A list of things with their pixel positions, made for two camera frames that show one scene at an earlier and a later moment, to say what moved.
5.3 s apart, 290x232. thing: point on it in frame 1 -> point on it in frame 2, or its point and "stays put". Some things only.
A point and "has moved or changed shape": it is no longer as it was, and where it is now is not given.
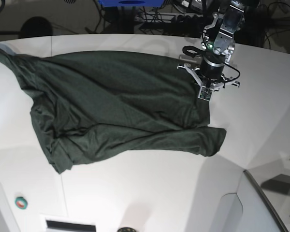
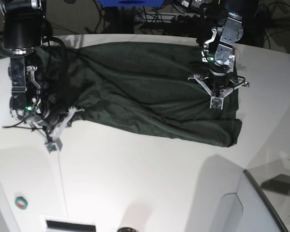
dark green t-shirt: x=85 y=103 has moved or changed shape
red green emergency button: x=21 y=202 stays put
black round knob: x=126 y=229 stays put
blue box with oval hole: x=131 y=3 stays put
